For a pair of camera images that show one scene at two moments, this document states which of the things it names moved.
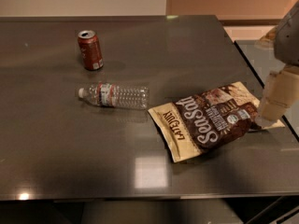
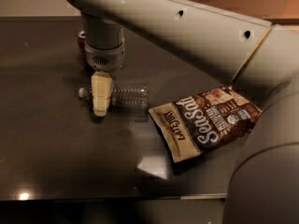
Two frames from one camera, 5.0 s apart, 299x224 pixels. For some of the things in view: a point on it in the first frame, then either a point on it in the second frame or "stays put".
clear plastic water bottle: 120,96 stays put
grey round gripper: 289,39 to 104,59
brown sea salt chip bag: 206,120 stays put
